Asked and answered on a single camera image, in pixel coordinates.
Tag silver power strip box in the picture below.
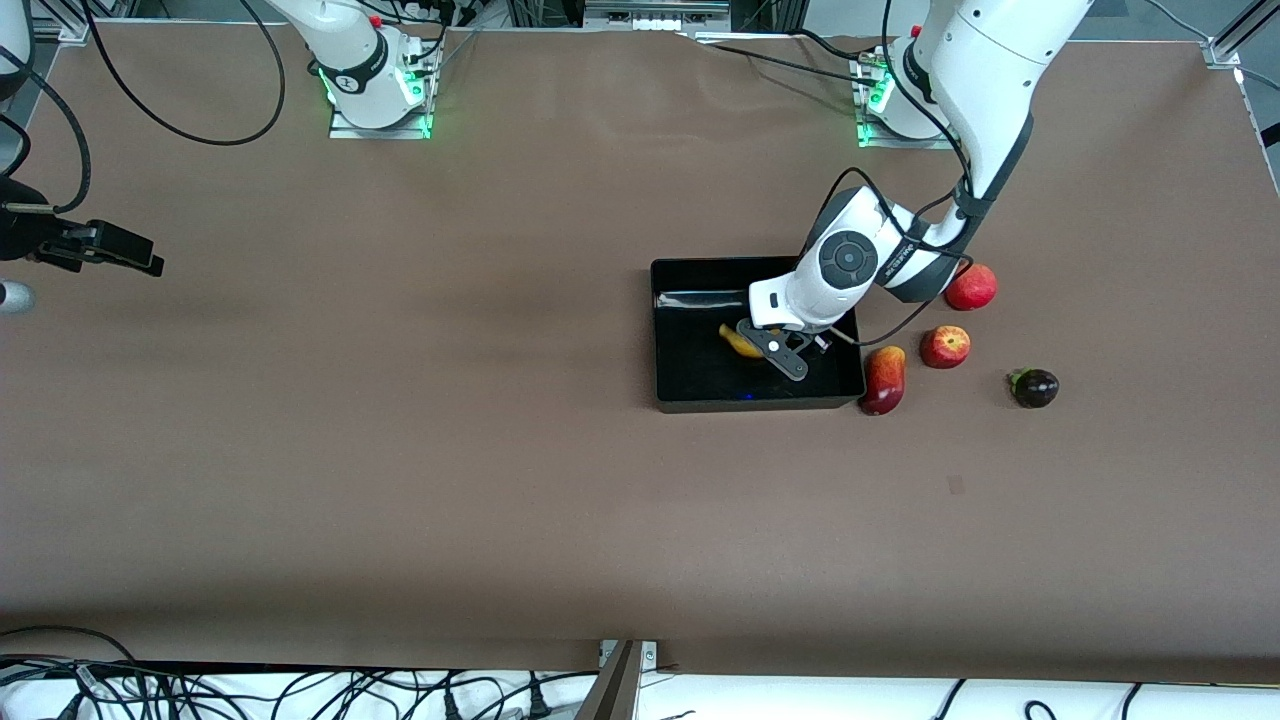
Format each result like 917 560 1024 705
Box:
583 0 732 32

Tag tangled black floor cables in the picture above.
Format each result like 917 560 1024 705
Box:
0 655 563 720

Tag red mango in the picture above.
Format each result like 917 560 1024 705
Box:
860 345 907 417

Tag dark purple mangosteen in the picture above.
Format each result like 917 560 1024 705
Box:
1007 367 1060 409

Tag dark slanted frame strut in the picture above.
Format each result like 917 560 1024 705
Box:
574 640 642 720

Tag black frame post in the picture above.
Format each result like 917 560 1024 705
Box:
731 0 807 31

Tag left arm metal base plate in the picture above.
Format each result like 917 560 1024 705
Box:
857 50 961 149

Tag red striped apple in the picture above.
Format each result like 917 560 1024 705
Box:
920 325 972 370

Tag arm wrist black cable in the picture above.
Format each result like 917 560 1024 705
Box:
800 0 987 349
0 55 93 214

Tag red pomegranate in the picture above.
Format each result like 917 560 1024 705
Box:
945 263 999 312

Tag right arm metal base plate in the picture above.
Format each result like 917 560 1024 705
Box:
329 40 434 140

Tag black cable to base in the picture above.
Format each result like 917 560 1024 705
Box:
712 42 866 83
788 28 873 59

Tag right arm wrist black cable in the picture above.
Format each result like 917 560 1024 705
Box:
0 55 93 214

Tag black plastic tray box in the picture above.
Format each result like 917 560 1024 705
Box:
650 257 867 414

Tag long looping black cable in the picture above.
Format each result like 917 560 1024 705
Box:
80 0 286 147

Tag left arm wrist black cable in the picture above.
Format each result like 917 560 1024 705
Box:
800 0 987 349

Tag brown paper table cover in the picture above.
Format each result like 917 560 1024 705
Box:
0 20 1280 673

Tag arched black floor cable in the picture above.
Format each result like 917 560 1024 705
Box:
0 626 141 691

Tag aluminium frame profile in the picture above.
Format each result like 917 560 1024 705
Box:
55 0 137 46

